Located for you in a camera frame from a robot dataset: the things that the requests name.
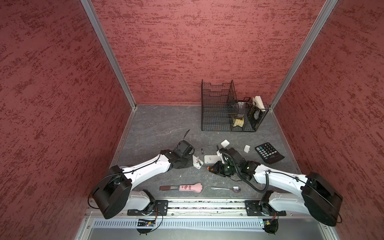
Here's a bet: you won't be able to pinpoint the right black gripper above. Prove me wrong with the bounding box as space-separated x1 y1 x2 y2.
208 161 240 178

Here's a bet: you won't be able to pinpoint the white air conditioner remote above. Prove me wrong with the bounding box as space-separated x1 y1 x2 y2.
193 155 204 170

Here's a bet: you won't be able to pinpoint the white battery cover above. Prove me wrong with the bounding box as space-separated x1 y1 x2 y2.
221 140 230 148
244 145 251 153

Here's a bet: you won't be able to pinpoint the orange black screwdriver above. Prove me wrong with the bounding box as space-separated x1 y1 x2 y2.
207 166 219 174

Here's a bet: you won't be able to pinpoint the grey white remote control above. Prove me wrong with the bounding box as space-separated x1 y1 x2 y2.
204 155 221 165

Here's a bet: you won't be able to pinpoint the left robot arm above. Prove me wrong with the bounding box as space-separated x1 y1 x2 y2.
90 150 194 220

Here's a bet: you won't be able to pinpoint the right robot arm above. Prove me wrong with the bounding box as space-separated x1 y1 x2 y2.
208 148 343 227

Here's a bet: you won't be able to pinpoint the metal spoon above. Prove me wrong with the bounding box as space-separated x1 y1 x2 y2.
211 186 241 193

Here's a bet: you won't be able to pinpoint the pink cat paw knife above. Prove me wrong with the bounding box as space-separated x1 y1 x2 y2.
160 183 203 193

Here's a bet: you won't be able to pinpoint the black calculator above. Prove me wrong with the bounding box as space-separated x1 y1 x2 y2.
255 143 285 165

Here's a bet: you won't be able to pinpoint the yellow sponge in basket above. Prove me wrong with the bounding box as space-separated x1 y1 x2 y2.
233 118 245 128

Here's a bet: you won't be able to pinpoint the white papers in basket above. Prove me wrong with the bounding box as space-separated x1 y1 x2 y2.
253 96 266 111

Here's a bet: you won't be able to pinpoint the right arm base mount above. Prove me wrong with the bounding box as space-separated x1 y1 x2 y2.
245 200 287 217

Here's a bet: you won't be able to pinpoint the aluminium front rail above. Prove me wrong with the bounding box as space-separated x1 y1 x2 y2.
85 197 328 218

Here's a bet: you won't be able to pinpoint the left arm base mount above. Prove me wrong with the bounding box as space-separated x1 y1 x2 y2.
127 200 169 217

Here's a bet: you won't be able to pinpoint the black wire basket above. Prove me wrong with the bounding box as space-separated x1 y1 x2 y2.
201 82 270 133

